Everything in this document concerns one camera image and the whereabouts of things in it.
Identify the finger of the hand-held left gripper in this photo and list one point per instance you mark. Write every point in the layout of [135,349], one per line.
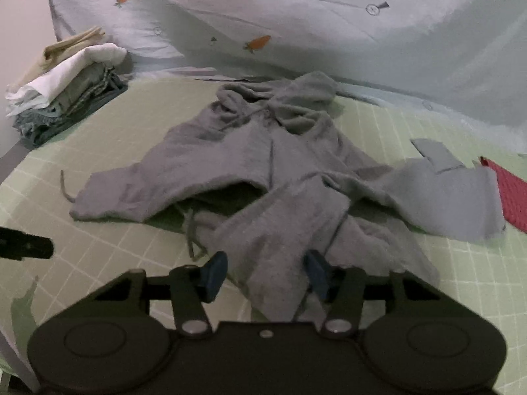
[24,245]

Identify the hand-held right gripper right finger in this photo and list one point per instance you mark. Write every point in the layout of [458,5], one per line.
[316,273]

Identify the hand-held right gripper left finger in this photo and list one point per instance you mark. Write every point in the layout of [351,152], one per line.
[214,276]

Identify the grey hoodie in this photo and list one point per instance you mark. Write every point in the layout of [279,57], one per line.
[288,164]

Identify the blue-grey folded garment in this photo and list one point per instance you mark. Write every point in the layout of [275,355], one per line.
[41,126]

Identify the green checked bed sheet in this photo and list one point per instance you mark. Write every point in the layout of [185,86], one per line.
[103,140]

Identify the grey-blue garment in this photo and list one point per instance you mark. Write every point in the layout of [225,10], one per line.
[453,197]

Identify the olive folded garment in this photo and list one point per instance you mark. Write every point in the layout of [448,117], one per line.
[82,88]

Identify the white folded garment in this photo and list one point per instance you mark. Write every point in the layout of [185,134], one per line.
[82,59]

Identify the beige folded garment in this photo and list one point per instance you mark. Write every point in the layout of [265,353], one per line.
[61,47]

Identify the red cloth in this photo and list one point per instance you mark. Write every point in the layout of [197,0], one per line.
[514,197]

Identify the carrot printed light blanket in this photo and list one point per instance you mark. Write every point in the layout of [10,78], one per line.
[288,16]

